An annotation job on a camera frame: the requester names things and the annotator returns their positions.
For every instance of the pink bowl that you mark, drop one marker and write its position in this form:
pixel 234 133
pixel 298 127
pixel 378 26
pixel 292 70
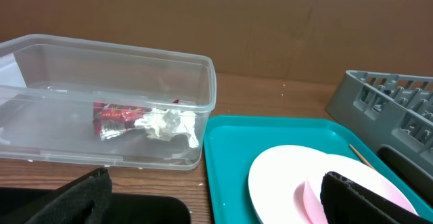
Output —
pixel 354 170

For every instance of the teal serving tray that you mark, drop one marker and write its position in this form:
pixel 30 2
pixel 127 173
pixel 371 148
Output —
pixel 232 143

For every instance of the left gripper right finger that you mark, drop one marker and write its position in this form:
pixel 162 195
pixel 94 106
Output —
pixel 346 202

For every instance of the black rectangular tray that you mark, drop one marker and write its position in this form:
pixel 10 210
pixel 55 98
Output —
pixel 123 208

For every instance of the red snack wrapper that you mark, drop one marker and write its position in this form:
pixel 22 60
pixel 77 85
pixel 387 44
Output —
pixel 114 121

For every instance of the clear plastic bin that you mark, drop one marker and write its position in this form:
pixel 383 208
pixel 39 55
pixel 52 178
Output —
pixel 49 85

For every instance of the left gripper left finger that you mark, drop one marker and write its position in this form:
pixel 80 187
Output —
pixel 83 200

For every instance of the white napkin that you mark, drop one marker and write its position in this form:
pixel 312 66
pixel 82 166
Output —
pixel 166 124

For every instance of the grey dishwasher rack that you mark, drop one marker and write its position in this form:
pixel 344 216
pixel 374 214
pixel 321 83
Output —
pixel 388 111

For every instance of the right wooden chopstick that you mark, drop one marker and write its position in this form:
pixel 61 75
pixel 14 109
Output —
pixel 361 157

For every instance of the pink round plate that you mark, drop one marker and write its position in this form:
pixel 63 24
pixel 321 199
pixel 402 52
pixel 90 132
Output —
pixel 276 183

